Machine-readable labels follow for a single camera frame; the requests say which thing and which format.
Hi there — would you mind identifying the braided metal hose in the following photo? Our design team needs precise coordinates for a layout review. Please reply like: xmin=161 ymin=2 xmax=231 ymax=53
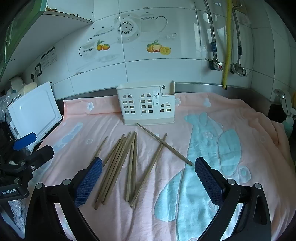
xmin=232 ymin=5 xmax=244 ymax=67
xmin=203 ymin=0 xmax=219 ymax=63

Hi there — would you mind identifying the printed wall label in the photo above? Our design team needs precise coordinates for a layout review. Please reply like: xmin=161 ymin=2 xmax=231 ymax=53
xmin=40 ymin=46 xmax=57 ymax=69

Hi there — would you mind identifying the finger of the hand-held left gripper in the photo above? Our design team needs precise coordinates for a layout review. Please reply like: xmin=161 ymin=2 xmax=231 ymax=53
xmin=17 ymin=146 xmax=55 ymax=171
xmin=13 ymin=133 xmax=37 ymax=151

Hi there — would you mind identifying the green wall cabinet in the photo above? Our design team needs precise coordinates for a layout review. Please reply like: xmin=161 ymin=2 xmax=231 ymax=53
xmin=0 ymin=0 xmax=95 ymax=80

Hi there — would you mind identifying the yellow gas hose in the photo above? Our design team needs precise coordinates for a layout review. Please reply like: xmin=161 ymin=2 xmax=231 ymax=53
xmin=222 ymin=0 xmax=233 ymax=90

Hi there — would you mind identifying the white paper roll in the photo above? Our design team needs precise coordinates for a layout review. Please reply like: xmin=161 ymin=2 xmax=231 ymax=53
xmin=9 ymin=76 xmax=25 ymax=91

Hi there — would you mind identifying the metal faucet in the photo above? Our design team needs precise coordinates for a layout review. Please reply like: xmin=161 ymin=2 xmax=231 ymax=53
xmin=273 ymin=89 xmax=293 ymax=116

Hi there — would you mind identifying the grey checked cloth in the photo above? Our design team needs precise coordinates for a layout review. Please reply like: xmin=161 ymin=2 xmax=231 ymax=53
xmin=7 ymin=199 xmax=28 ymax=239

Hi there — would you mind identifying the beige container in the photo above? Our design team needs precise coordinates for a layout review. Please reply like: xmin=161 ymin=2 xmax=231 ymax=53
xmin=18 ymin=82 xmax=38 ymax=95

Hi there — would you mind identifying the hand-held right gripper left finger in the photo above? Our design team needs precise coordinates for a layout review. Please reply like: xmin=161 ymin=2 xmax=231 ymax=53
xmin=24 ymin=157 xmax=103 ymax=241

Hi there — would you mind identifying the metal valve with red knob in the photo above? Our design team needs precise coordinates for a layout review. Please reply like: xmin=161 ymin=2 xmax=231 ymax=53
xmin=207 ymin=58 xmax=224 ymax=71

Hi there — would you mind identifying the white appliance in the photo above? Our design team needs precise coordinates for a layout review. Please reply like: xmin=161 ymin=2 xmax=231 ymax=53
xmin=6 ymin=81 xmax=63 ymax=153

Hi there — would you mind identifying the clear plastic bag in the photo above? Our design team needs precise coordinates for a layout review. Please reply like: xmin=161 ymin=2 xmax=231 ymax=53
xmin=0 ymin=93 xmax=19 ymax=121

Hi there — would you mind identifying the pile of wooden chopsticks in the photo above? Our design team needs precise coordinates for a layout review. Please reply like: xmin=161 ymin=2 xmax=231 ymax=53
xmin=92 ymin=122 xmax=193 ymax=210

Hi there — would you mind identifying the white plastic chopstick holder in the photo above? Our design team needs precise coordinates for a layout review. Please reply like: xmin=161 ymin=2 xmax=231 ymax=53
xmin=116 ymin=80 xmax=176 ymax=126

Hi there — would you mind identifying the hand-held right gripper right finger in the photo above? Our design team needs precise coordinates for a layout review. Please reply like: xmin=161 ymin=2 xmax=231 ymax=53
xmin=194 ymin=156 xmax=272 ymax=241

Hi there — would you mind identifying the pink patterned towel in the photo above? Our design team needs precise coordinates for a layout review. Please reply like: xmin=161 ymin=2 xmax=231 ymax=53
xmin=28 ymin=91 xmax=290 ymax=241

